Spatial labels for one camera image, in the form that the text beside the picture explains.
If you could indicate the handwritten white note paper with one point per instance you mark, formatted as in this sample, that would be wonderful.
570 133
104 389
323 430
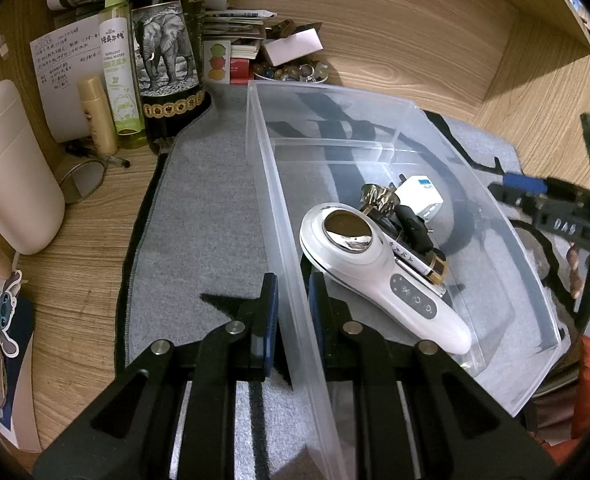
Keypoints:
57 75

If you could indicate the gold ribbed metal cup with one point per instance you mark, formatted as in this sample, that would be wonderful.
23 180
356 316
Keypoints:
377 196

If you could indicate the small beige tube bottle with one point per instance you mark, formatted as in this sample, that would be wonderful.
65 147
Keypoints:
97 115

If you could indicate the fruit print card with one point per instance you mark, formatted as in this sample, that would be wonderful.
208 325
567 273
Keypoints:
217 62

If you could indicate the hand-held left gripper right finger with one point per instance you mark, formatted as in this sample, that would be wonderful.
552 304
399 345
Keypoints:
316 312

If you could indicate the person's right hand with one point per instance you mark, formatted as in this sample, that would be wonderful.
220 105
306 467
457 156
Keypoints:
576 270

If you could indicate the small round hand mirror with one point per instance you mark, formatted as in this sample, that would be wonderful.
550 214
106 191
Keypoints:
82 180

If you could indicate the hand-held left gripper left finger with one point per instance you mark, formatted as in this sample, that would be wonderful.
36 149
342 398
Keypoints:
271 312

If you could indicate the blank white card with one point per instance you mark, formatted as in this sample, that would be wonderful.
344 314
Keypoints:
294 44

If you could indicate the white printed pen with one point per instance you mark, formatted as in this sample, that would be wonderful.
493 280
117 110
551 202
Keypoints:
406 255

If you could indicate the beige rounded plastic device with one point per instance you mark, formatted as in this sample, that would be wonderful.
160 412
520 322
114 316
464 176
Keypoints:
12 170

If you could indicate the dish of beads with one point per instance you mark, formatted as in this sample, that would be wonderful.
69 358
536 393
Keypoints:
295 72

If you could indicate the clear plastic storage bin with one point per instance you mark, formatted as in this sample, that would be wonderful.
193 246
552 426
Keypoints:
335 160

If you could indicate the green spray bottle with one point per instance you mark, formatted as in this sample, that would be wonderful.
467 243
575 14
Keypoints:
120 70

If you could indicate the blue cartoon sticker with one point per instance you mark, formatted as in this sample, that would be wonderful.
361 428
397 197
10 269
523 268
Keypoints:
5 310

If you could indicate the white charger adapter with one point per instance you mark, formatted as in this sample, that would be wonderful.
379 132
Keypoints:
422 195

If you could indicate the grey patterned desk mat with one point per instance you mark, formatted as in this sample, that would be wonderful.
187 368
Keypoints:
205 225

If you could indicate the small red box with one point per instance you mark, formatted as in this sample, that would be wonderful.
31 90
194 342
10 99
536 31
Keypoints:
241 69

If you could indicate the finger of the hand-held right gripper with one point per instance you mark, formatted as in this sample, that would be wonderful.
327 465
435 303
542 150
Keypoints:
525 183

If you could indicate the black clip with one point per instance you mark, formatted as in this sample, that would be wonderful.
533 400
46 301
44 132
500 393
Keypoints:
415 230

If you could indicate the white handheld massager device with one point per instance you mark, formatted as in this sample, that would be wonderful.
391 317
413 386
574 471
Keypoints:
390 285

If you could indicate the dark elephant label wine bottle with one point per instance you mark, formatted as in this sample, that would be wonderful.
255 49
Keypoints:
167 55

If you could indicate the stack of papers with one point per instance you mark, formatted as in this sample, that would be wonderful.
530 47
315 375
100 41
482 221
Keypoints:
235 22

